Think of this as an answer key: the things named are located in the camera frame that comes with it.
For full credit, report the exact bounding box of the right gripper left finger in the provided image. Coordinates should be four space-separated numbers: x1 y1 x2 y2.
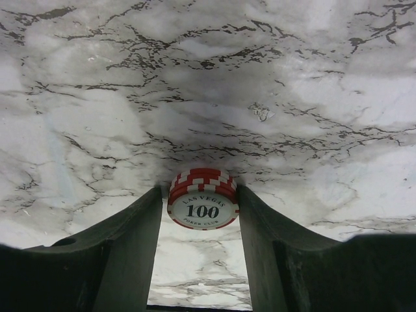
1 187 163 311

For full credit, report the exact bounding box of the white red chip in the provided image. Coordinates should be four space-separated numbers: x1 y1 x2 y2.
167 192 239 231
168 168 237 202

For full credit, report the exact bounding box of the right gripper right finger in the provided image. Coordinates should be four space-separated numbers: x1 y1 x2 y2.
237 186 415 311

